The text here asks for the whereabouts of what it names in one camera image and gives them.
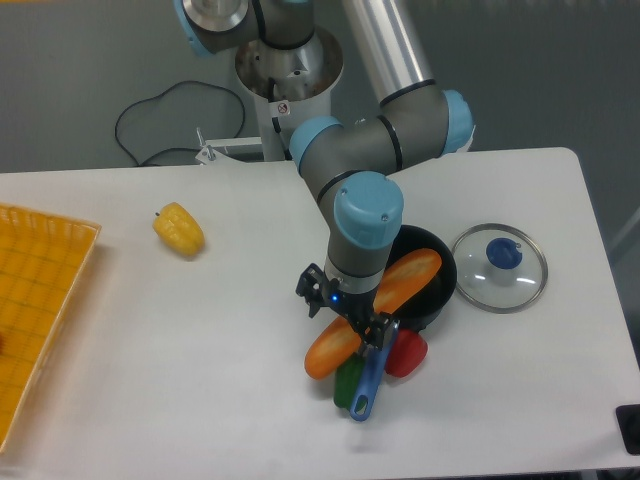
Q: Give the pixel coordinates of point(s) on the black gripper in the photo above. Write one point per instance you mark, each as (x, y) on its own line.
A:
(374, 329)

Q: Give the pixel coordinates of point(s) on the long orange toy bread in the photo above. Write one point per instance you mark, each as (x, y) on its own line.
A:
(401, 282)

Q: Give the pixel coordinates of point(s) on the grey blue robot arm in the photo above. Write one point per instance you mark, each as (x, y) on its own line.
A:
(359, 201)

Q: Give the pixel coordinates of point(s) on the red toy bell pepper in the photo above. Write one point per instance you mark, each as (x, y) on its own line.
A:
(407, 354)

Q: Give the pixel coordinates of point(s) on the green toy bell pepper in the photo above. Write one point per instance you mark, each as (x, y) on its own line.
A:
(347, 378)

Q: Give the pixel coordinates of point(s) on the glass lid blue knob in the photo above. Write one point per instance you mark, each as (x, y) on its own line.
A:
(500, 269)

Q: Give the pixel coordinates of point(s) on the yellow toy bell pepper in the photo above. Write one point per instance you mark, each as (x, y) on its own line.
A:
(179, 230)

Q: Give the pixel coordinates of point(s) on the black object table corner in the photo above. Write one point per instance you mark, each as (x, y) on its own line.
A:
(628, 421)

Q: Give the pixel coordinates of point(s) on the yellow plastic basket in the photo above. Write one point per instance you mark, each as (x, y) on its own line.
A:
(43, 256)

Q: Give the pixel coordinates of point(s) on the black pot blue handle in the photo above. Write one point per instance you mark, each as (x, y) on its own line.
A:
(415, 315)

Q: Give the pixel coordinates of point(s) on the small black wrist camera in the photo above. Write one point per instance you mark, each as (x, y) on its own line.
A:
(309, 287)

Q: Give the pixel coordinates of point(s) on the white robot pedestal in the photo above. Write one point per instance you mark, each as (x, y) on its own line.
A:
(292, 93)

